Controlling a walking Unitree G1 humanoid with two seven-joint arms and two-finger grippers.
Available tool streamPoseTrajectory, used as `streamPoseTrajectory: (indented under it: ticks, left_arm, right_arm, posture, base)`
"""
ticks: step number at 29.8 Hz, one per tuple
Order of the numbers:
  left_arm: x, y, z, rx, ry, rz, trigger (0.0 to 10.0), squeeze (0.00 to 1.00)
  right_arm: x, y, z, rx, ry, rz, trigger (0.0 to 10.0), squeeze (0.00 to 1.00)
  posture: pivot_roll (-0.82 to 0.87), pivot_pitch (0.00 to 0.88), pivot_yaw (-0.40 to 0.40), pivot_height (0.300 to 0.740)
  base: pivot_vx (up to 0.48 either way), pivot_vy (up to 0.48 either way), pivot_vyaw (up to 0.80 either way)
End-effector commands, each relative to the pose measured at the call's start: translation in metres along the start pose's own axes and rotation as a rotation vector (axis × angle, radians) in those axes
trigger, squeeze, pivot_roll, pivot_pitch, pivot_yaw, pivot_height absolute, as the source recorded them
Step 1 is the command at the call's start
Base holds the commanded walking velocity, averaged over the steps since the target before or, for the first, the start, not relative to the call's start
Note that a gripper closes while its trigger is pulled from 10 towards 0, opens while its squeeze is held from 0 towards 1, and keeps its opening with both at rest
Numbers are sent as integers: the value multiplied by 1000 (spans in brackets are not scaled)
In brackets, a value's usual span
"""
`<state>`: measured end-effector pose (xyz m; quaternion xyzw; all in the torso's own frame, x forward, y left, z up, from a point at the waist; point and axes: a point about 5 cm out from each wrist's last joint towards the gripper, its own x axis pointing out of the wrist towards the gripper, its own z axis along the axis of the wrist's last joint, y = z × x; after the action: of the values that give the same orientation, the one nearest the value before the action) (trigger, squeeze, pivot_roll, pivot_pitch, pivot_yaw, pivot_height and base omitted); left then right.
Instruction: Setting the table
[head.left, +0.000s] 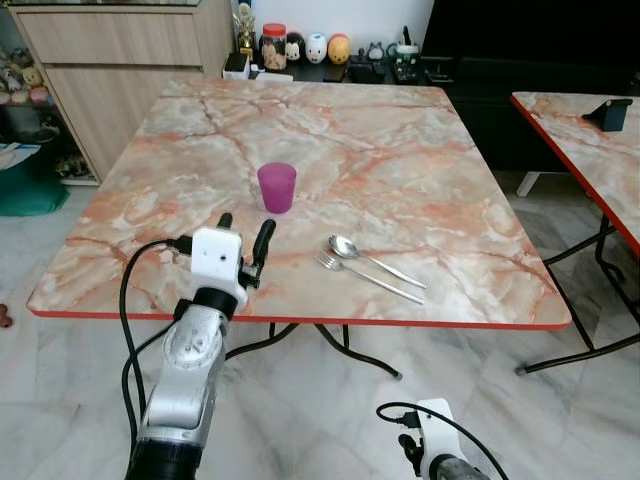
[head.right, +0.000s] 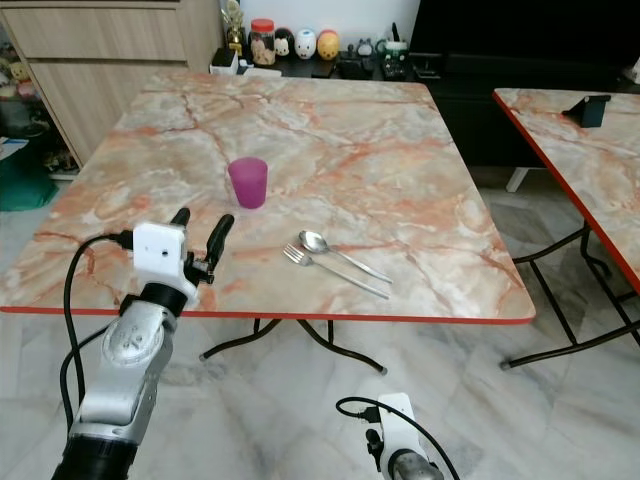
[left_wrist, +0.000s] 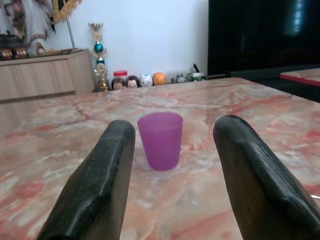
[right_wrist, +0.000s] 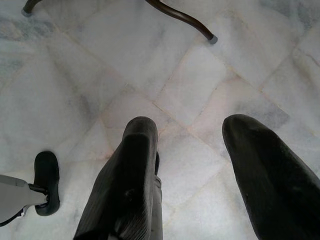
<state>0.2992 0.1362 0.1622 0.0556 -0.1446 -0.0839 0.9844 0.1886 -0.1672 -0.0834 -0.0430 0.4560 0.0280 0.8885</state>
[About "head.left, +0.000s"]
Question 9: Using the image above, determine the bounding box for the green mug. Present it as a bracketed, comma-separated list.
[394, 42, 423, 65]

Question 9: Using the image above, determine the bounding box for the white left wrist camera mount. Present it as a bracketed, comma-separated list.
[190, 228, 249, 312]

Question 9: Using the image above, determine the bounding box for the yellow egg figurine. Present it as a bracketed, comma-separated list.
[328, 33, 353, 66]

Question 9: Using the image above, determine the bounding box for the black television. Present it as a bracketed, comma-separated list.
[421, 0, 640, 61]

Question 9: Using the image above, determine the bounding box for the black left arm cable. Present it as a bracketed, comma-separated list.
[118, 237, 195, 426]

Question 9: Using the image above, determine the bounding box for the marble top folding table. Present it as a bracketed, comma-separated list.
[511, 92, 640, 377]
[27, 78, 573, 380]

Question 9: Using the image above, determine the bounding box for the white furniture leg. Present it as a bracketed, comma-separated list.
[517, 171, 542, 197]

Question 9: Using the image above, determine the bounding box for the gold trophy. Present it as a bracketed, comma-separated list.
[235, 3, 257, 57]

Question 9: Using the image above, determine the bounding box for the red lidded snack jar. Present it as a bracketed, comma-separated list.
[260, 23, 290, 72]

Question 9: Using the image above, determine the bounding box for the white small box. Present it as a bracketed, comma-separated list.
[222, 52, 252, 80]

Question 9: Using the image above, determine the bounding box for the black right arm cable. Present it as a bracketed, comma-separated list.
[376, 401, 508, 480]

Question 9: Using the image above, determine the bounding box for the green bag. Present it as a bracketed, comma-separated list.
[0, 150, 70, 217]

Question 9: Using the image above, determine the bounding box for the black phone stand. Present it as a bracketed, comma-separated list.
[583, 99, 631, 132]

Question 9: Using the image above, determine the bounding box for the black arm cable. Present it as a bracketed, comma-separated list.
[118, 237, 195, 426]
[376, 401, 508, 480]

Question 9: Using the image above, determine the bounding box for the white egg figurine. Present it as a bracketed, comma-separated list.
[305, 33, 329, 65]

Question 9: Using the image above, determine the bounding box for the beige plush toy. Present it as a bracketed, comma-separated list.
[0, 48, 52, 107]

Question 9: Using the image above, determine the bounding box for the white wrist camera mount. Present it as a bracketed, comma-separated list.
[414, 399, 462, 479]
[190, 228, 249, 312]

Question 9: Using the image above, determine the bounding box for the purple plastic cup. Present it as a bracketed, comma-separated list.
[257, 163, 298, 215]

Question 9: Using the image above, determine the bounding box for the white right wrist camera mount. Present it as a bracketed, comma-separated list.
[414, 399, 462, 479]

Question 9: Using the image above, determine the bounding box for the light wooden cabinet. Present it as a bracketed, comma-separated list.
[5, 0, 237, 183]

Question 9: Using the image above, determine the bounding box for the silver metal spoon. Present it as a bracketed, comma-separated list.
[329, 235, 428, 290]

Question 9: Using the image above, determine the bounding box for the silver metal fork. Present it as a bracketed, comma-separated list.
[317, 252, 426, 306]

